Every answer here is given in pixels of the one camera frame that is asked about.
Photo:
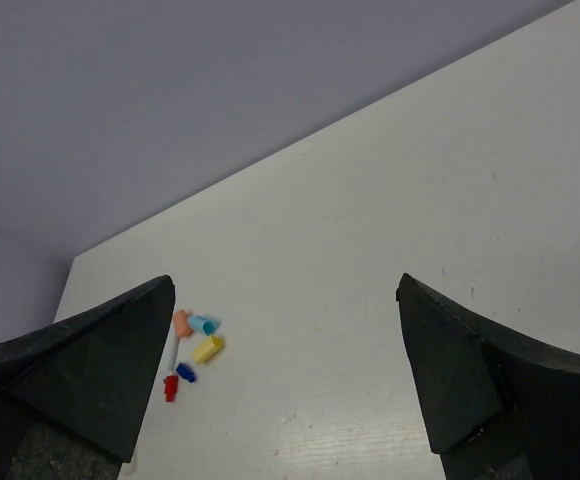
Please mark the red pen cap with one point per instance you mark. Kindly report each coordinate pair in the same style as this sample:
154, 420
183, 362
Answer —
170, 387

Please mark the yellow marker cap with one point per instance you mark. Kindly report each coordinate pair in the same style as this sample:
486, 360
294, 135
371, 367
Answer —
208, 349

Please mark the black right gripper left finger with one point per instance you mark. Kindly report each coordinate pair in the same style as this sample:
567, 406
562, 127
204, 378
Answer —
73, 395

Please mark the orange marker cap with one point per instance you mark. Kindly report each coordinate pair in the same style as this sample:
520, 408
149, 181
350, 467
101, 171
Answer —
181, 326

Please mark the thin white pen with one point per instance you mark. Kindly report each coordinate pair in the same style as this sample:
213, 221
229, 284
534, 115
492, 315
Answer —
172, 360

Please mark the light blue marker cap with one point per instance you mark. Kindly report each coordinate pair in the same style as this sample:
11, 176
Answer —
202, 324

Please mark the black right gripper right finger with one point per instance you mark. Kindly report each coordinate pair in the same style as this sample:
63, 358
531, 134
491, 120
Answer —
496, 404

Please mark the blue pen cap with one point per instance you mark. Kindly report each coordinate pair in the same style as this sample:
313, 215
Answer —
186, 372

